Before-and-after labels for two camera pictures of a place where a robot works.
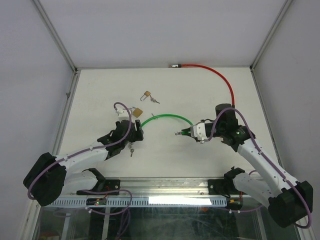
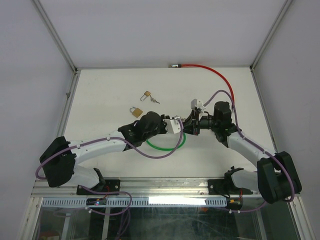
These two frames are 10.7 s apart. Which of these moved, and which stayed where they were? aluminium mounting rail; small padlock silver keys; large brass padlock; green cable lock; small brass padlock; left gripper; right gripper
Moved: left gripper; green cable lock; right gripper
Stayed: aluminium mounting rail; small brass padlock; small padlock silver keys; large brass padlock
